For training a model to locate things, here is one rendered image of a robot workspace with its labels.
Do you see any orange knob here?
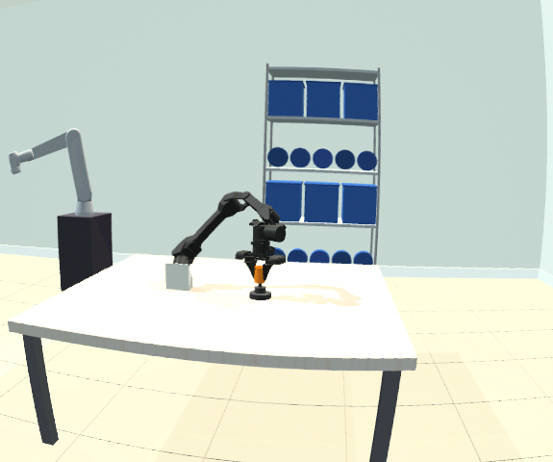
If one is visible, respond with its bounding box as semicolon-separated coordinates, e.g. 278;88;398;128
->
254;266;265;284

